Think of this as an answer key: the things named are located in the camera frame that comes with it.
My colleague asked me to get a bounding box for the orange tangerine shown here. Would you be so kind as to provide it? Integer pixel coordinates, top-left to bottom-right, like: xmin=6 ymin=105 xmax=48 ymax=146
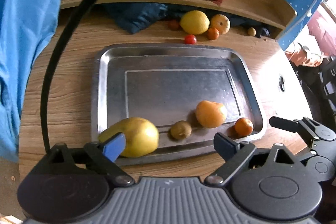
xmin=234 ymin=118 xmax=254 ymax=137
xmin=207 ymin=27 xmax=220 ymax=40

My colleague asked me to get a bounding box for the pale orange persimmon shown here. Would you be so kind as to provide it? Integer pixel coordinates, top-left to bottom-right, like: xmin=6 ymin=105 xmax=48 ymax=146
xmin=195 ymin=101 xmax=227 ymax=128

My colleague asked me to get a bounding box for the small brown kiwi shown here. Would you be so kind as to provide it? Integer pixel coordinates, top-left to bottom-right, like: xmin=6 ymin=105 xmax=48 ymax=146
xmin=170 ymin=121 xmax=192 ymax=140

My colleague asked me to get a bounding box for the small tan round fruit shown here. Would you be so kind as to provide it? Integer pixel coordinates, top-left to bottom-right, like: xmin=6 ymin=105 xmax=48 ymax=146
xmin=247 ymin=27 xmax=256 ymax=36

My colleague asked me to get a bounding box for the striped cream pepino melon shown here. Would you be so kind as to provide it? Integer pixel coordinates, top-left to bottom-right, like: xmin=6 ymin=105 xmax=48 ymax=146
xmin=210 ymin=14 xmax=231 ymax=35

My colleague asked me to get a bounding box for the small red tomato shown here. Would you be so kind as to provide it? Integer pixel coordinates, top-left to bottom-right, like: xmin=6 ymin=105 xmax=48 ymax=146
xmin=184 ymin=34 xmax=197 ymax=45
xmin=167 ymin=20 xmax=180 ymax=31

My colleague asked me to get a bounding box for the large yellow lemon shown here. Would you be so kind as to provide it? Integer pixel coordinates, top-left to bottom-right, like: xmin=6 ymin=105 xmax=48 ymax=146
xmin=179 ymin=10 xmax=210 ymax=35

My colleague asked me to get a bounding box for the metal baking tray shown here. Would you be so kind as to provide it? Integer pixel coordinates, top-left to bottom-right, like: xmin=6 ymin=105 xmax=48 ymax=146
xmin=91 ymin=43 xmax=266 ymax=165

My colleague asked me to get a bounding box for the bed with pink bedding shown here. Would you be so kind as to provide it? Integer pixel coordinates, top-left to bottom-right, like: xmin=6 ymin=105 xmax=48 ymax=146
xmin=284 ymin=0 xmax=336 ymax=68

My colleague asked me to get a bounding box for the dark blue cloth under shelf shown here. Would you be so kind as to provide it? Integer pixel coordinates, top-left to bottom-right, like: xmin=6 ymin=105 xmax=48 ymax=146
xmin=109 ymin=2 xmax=271 ymax=38

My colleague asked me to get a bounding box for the light blue fabric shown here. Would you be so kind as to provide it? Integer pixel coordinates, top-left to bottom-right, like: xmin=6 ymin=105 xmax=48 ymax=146
xmin=1 ymin=0 xmax=61 ymax=162

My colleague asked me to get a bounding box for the black cable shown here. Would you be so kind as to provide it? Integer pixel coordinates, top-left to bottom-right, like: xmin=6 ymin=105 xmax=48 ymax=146
xmin=39 ymin=0 xmax=134 ymax=155

